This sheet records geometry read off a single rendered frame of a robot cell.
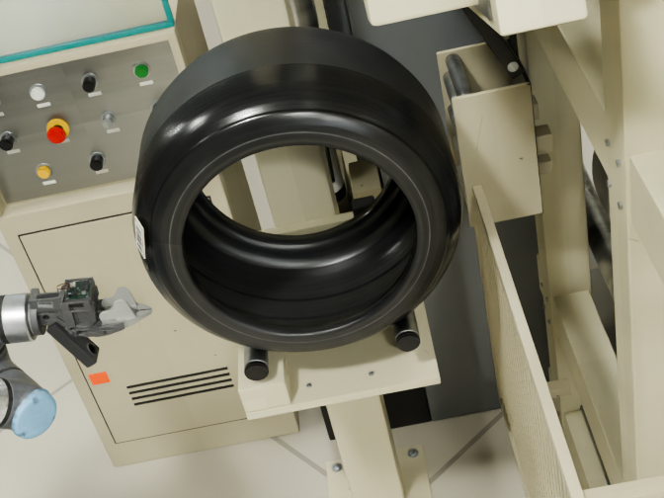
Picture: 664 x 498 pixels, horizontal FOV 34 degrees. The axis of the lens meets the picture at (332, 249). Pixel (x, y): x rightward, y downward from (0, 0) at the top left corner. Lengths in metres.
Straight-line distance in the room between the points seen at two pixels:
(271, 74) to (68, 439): 1.90
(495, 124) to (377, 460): 1.01
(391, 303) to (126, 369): 1.21
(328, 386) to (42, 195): 0.96
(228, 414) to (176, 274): 1.26
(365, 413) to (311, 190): 0.65
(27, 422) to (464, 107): 0.97
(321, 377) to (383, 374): 0.12
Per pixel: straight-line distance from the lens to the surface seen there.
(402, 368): 2.03
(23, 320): 2.00
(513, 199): 2.15
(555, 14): 1.21
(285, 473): 3.00
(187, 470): 3.10
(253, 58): 1.74
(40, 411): 1.99
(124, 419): 3.05
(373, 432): 2.62
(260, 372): 1.95
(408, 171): 1.70
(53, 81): 2.50
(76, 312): 1.99
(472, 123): 2.04
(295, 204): 2.17
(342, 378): 2.04
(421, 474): 2.90
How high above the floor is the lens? 2.20
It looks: 37 degrees down
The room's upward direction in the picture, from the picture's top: 14 degrees counter-clockwise
